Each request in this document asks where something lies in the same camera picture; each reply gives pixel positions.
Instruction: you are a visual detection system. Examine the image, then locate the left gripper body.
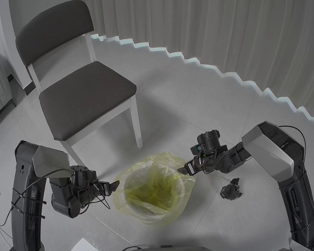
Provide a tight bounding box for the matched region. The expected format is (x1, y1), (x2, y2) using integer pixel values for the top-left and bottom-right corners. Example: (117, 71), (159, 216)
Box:
(90, 181), (112, 199)

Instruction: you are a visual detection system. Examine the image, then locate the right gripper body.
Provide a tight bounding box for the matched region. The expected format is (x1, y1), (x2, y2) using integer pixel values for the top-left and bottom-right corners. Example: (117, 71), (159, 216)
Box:
(186, 154), (217, 177)

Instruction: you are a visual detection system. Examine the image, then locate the yellow plastic bag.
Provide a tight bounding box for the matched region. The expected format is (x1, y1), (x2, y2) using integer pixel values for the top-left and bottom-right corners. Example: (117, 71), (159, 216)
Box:
(114, 152), (197, 227)

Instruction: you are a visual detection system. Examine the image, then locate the black plastic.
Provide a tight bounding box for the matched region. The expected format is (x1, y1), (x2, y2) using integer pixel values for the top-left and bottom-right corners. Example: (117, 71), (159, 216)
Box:
(219, 178), (243, 201)

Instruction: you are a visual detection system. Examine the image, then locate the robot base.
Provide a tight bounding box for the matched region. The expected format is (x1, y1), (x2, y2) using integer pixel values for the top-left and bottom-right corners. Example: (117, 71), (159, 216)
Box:
(122, 244), (208, 251)

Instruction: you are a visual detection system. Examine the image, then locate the white trash bin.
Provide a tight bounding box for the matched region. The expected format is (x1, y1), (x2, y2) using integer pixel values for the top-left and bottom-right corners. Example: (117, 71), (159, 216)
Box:
(124, 162), (189, 212)

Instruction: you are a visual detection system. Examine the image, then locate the grey chair with white legs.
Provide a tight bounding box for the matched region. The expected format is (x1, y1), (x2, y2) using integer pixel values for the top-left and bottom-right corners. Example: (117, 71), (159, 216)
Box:
(16, 0), (143, 172)

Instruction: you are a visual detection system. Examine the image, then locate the white curtain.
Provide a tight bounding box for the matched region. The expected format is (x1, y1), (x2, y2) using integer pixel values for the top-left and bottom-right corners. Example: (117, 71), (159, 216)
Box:
(77, 0), (314, 128)

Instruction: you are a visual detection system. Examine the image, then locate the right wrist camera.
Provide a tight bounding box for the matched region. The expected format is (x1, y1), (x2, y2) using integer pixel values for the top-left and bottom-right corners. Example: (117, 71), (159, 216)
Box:
(190, 144), (203, 157)

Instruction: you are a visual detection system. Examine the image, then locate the black cable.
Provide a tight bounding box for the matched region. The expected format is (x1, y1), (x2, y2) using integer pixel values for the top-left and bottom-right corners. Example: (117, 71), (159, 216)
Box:
(0, 168), (72, 244)
(279, 125), (307, 170)

